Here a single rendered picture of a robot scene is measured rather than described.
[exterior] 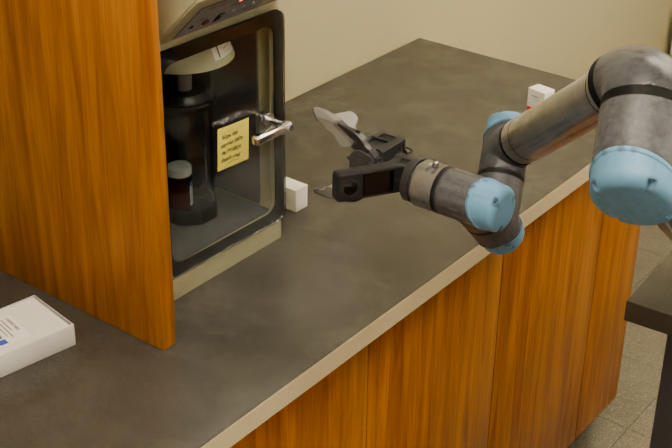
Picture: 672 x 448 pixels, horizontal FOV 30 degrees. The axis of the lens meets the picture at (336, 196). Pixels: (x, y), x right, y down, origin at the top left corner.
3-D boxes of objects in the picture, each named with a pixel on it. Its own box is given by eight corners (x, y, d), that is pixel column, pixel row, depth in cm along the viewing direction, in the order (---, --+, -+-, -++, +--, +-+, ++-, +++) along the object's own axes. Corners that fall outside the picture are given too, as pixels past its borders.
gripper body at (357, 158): (375, 169, 206) (436, 190, 200) (343, 189, 201) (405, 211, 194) (375, 127, 203) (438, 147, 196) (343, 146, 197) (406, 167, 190)
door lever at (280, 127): (235, 141, 210) (234, 127, 209) (272, 124, 217) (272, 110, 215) (259, 150, 207) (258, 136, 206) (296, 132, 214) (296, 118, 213)
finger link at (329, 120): (331, 99, 204) (367, 141, 203) (308, 111, 200) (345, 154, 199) (340, 87, 202) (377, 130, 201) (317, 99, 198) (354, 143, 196)
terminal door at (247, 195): (161, 283, 207) (147, 56, 189) (282, 216, 228) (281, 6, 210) (164, 285, 207) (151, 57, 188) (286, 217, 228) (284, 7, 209)
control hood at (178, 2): (140, 44, 187) (136, -20, 183) (280, -8, 210) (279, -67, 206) (197, 62, 181) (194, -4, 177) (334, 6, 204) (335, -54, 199)
